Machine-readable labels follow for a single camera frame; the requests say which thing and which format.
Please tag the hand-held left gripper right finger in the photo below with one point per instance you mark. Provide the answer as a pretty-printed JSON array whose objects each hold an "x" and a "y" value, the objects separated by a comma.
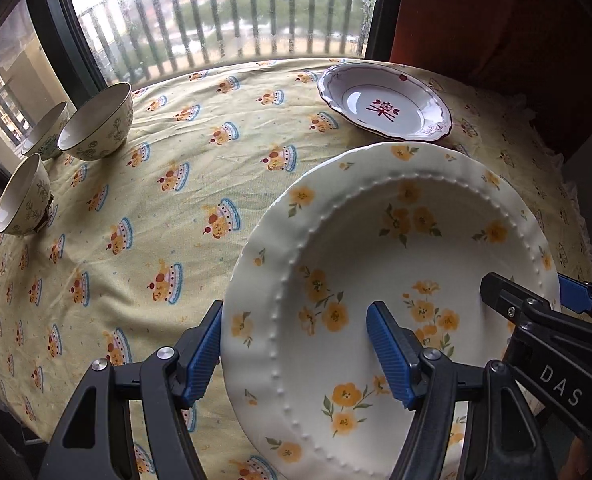
[{"x": 390, "y": 355}]

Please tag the cream floral bowl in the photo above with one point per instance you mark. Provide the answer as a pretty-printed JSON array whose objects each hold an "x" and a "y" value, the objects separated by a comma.
[
  {"x": 43, "y": 132},
  {"x": 98, "y": 127},
  {"x": 23, "y": 195}
]

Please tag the yellow floral cream plate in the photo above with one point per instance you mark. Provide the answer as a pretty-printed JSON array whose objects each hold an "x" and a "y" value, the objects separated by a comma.
[{"x": 355, "y": 240}]

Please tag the yellow cake-print tablecloth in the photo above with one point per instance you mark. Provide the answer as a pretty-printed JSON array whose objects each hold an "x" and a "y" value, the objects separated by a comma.
[{"x": 176, "y": 220}]

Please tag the dark window frame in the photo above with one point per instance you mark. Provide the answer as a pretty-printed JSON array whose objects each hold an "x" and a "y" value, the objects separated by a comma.
[{"x": 61, "y": 45}]

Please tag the apartment building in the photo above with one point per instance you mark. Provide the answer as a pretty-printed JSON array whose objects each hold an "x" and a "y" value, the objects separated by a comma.
[{"x": 1, "y": 105}]

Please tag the balcony railing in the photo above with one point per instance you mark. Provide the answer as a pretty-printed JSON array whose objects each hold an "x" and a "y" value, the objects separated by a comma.
[{"x": 296, "y": 20}]

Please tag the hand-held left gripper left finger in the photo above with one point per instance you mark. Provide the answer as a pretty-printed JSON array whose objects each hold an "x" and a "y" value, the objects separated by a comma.
[{"x": 203, "y": 355}]

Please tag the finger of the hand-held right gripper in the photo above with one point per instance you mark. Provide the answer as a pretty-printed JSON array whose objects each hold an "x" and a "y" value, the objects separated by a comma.
[
  {"x": 500, "y": 292},
  {"x": 575, "y": 295}
]

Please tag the white plate with red pattern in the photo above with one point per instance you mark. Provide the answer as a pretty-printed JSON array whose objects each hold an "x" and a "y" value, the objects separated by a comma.
[{"x": 375, "y": 95}]

